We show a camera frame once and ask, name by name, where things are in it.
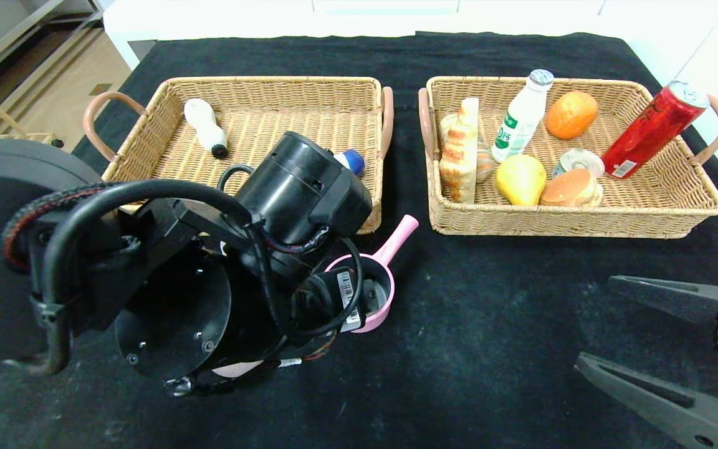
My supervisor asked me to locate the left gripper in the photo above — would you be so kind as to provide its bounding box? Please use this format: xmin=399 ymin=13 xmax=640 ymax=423
xmin=291 ymin=267 xmax=387 ymax=333

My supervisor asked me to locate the pink saucepan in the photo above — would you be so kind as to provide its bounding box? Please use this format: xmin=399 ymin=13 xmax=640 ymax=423
xmin=325 ymin=215 xmax=419 ymax=334

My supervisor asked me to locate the striped croissant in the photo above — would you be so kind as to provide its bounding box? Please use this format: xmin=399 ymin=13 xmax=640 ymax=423
xmin=439 ymin=97 xmax=480 ymax=204

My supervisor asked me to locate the white milk drink bottle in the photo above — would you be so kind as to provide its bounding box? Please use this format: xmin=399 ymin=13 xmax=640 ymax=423
xmin=492 ymin=69 xmax=555 ymax=164

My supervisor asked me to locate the round orange bun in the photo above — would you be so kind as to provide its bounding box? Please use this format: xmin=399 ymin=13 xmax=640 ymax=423
xmin=545 ymin=91 xmax=599 ymax=140

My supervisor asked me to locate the black tablecloth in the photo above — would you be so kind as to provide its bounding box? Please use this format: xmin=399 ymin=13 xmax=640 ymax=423
xmin=0 ymin=31 xmax=718 ymax=449

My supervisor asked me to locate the white lotion bottle blue cap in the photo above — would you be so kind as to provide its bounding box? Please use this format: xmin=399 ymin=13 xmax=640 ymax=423
xmin=333 ymin=149 xmax=366 ymax=177

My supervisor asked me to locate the pale pink egg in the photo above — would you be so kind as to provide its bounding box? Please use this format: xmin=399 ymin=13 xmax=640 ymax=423
xmin=213 ymin=359 xmax=266 ymax=379

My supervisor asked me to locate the striped long bread roll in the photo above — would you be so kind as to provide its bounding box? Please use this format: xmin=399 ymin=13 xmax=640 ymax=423
xmin=439 ymin=112 xmax=497 ymax=183

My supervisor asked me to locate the yellow pear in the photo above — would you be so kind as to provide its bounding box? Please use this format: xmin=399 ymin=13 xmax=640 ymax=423
xmin=495 ymin=155 xmax=548 ymax=207

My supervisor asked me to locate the burger bun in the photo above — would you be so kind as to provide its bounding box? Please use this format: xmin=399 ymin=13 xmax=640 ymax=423
xmin=540 ymin=168 xmax=603 ymax=208

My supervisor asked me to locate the small silver tin can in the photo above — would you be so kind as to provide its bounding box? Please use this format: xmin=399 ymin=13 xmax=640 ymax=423
xmin=551 ymin=148 xmax=605 ymax=180

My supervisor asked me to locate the tall red drink can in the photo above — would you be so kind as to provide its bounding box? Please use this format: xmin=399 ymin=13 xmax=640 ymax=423
xmin=601 ymin=81 xmax=710 ymax=180

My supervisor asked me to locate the white roll-on bottle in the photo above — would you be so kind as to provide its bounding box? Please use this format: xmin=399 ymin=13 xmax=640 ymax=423
xmin=184 ymin=98 xmax=229 ymax=160

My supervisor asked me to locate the white table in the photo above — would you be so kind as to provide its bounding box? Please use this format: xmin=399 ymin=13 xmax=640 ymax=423
xmin=102 ymin=0 xmax=718 ymax=69

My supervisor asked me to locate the light wooden rack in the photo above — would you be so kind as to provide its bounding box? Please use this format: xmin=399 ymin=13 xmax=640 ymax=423
xmin=0 ymin=72 xmax=64 ymax=147

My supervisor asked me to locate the wicker basket with handles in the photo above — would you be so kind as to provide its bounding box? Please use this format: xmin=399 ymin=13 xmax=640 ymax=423
xmin=83 ymin=76 xmax=395 ymax=236
xmin=418 ymin=76 xmax=718 ymax=239

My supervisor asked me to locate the red black braided cable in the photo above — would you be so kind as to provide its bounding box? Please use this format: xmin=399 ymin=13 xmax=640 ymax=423
xmin=1 ymin=184 xmax=117 ymax=273

